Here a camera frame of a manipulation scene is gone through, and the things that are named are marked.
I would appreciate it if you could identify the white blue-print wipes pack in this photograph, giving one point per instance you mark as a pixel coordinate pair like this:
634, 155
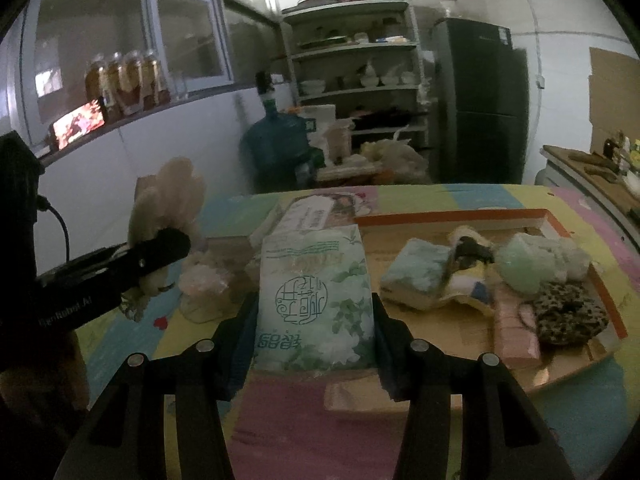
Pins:
415, 270

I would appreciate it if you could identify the white knotted bag in bowl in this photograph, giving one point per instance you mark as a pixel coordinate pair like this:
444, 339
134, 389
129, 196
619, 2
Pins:
370, 75

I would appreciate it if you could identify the white fluffy cloth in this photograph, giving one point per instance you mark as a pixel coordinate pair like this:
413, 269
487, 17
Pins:
570, 257

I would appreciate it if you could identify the pink floral tissue pack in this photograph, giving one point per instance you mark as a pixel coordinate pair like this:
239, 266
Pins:
320, 212

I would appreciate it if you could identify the cream plush toy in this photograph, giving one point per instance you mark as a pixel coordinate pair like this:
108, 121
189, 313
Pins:
170, 195

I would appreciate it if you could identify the cardboard wall sheet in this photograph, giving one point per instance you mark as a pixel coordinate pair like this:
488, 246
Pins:
615, 95

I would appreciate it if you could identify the green leaf-print tissue pack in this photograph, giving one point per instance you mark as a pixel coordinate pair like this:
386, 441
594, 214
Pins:
315, 305

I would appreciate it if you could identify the green tray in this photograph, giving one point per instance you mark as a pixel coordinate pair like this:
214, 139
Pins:
322, 43

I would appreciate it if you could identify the leopard print scrunchie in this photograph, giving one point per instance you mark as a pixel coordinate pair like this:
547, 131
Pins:
570, 317

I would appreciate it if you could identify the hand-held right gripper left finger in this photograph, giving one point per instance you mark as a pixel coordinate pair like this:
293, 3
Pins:
242, 355

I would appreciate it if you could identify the orange-rimmed cardboard box tray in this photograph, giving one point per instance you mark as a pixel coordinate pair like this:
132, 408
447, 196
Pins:
440, 342

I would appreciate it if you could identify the blue water jug with pump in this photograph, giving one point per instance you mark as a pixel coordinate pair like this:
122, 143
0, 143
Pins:
275, 145

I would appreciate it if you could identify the white sack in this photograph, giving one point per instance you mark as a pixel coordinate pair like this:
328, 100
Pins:
320, 117

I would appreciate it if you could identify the white metal shelf rack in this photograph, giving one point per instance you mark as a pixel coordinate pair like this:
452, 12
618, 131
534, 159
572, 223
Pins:
350, 51

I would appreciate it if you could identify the white bowl stack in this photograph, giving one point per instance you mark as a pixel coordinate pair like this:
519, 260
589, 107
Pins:
312, 87

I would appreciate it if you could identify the plastic-wrapped pale plush toy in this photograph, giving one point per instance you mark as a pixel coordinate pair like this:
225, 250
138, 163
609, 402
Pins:
205, 285

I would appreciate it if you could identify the smartphone with lit screen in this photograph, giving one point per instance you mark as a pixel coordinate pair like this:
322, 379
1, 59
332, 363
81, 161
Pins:
80, 122

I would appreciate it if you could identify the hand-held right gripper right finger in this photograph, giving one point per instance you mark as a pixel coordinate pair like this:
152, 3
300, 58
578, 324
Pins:
387, 360

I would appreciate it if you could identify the white wall socket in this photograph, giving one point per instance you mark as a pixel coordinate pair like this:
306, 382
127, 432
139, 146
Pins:
540, 82

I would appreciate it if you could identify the white yellow soft pouch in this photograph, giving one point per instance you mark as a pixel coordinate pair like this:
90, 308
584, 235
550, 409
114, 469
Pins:
470, 285

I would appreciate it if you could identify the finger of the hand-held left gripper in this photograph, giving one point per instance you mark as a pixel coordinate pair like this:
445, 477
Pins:
160, 250

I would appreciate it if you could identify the clear glass jar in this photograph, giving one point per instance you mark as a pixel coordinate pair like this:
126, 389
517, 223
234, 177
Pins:
448, 7

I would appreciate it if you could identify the yellowish filled plastic bag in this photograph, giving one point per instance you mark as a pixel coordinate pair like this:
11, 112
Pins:
400, 157

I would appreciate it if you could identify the pink wrapped towel pack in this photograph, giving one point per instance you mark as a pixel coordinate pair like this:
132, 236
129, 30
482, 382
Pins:
515, 335

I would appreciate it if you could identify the dark refrigerator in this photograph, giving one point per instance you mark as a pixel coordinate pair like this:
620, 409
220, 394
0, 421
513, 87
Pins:
480, 125

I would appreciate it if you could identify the aluminium sliding window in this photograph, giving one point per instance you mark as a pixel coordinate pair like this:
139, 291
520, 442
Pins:
150, 35

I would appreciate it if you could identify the clear drinking glass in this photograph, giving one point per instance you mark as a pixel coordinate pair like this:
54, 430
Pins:
181, 89

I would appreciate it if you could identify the beige bag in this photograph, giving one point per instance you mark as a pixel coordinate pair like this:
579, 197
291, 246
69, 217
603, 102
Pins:
339, 140

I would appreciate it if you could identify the mint green soft ball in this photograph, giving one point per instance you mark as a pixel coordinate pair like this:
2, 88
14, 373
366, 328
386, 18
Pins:
520, 265

